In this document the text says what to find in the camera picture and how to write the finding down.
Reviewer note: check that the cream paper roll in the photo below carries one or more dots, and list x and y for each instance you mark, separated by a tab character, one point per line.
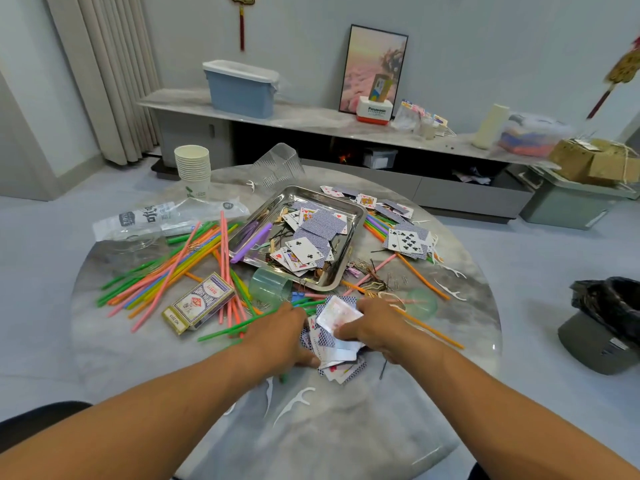
491	125

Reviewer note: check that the pile of playing cards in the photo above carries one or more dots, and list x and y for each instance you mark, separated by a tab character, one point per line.
325	225

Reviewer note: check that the person's right forearm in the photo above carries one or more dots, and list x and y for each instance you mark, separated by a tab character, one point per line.
520	415

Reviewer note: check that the trash bin with black bag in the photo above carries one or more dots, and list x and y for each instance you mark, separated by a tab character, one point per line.
605	320

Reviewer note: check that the white box in cabinet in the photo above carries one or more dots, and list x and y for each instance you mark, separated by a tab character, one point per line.
380	159

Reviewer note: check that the pile of floss picks and clips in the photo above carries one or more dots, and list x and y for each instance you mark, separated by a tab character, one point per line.
375	287

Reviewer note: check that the blue storage box white lid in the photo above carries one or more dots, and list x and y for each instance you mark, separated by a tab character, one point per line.
240	90

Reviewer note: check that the clear round plastic bowl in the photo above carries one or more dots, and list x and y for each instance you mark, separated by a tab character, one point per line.
132	241

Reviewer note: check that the person's right hand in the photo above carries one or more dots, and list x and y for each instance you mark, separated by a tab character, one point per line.
385	330

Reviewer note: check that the pile of colourful straws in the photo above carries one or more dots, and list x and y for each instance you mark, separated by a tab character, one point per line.
165	270

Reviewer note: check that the clear bag of snacks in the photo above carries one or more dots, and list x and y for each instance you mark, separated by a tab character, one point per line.
411	117

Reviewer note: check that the loose papers in cabinet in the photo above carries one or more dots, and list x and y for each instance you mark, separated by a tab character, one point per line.
470	177

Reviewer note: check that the cardboard box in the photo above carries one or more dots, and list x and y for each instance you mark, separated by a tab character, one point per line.
595	162

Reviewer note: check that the group of white paper cups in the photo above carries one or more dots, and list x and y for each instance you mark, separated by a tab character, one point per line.
192	165

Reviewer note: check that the beige curtain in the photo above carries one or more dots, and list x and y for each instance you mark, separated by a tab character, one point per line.
105	75

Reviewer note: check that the small colourful box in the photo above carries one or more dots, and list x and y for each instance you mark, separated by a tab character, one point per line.
380	87

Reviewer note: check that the grey cabinet with marble top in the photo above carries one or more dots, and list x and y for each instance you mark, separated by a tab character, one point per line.
310	117

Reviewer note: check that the person's left hand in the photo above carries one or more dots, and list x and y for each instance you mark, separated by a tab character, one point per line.
280	345

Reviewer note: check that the clear ribbed organizer box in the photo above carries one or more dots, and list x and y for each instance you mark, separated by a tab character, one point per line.
280	165

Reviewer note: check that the white and red small box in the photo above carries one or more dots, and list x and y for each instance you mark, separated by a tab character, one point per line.
374	111

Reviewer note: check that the translucent green plastic cup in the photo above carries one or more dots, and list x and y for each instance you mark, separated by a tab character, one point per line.
270	288

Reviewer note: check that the clear storage box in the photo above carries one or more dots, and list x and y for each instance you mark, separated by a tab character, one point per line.
535	137

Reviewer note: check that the framed pink picture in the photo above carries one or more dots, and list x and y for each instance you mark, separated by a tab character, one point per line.
362	60

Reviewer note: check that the colourful matchbox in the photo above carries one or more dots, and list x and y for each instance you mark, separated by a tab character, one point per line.
198	303

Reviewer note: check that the metal tray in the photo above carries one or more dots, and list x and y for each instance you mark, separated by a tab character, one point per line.
345	265

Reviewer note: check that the colourful small packet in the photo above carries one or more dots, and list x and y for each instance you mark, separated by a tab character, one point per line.
441	119

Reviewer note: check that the grey green storage bin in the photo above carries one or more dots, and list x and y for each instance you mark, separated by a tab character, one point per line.
570	202

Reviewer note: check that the person's left forearm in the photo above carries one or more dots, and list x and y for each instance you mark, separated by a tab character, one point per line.
120	425

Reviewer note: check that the clear printed plastic bag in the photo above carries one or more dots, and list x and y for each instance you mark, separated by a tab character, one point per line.
150	217

